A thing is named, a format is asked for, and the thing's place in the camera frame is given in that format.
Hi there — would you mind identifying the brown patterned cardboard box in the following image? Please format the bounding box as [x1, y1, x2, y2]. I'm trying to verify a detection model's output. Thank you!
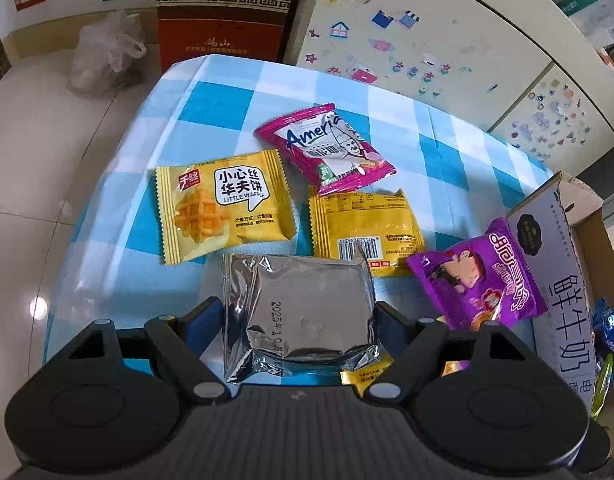
[156, 0, 294, 78]

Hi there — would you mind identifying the pink snack packet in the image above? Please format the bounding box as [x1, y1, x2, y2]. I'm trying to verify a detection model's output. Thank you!
[254, 103, 398, 197]

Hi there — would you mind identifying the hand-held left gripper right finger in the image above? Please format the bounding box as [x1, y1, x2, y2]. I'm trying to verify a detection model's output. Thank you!
[364, 301, 558, 404]

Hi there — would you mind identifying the cream cabinet with stickers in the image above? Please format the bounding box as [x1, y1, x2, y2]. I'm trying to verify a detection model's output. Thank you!
[282, 0, 614, 181]

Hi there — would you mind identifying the blue foil snack packet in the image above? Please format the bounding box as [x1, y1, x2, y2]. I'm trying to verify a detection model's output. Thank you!
[589, 297, 614, 361]

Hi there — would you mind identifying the blue checked tablecloth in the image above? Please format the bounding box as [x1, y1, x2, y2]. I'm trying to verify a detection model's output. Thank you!
[42, 55, 562, 386]

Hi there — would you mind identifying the purple snack packet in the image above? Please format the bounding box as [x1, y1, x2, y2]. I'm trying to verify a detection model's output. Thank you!
[407, 217, 548, 332]

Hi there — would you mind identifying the green snack packet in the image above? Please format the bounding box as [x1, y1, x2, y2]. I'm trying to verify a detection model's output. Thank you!
[589, 352, 614, 418]

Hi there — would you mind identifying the white plastic bag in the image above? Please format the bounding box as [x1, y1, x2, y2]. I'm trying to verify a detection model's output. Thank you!
[69, 10, 148, 95]

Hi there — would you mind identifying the silver foil snack packet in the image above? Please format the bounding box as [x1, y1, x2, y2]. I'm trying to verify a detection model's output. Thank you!
[222, 252, 382, 386]

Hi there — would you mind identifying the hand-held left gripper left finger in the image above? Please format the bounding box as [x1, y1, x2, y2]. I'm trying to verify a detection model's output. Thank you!
[62, 296, 232, 404]

